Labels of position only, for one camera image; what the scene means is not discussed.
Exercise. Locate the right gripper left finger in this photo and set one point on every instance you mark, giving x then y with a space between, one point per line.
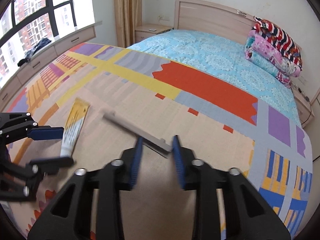
68 214

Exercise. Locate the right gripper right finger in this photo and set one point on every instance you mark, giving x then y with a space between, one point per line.
227 205

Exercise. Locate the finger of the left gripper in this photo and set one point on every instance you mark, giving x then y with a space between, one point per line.
45 133
50 166

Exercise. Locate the yellow white ointment tube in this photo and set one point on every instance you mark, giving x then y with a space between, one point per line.
73 126

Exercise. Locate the grey comb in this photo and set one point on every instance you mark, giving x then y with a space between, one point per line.
152 142

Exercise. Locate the colourful patterned bedspread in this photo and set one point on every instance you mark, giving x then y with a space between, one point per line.
223 124

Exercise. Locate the dark clothes on sill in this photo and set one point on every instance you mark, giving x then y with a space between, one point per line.
30 53

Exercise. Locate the window drawer cabinet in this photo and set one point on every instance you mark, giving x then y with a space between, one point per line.
44 57

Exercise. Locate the right wooden nightstand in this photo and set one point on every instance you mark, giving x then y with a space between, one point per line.
304 108

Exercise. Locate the wooden nightstand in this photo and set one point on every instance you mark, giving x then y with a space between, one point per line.
148 30
304 108

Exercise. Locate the black framed window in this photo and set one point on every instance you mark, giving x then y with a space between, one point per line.
25 22

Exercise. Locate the left wooden nightstand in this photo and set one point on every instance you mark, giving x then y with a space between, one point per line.
148 30

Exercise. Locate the light blue floral sheet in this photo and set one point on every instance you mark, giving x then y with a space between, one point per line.
219 57

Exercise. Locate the beige curtain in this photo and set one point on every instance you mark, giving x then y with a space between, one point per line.
128 16

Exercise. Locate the pink floral folded quilt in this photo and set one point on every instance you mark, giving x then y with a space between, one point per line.
261 53

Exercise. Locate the striped red folded blanket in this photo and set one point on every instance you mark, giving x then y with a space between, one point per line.
279 39

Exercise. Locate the wooden headboard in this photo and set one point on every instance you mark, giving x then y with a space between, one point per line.
213 18

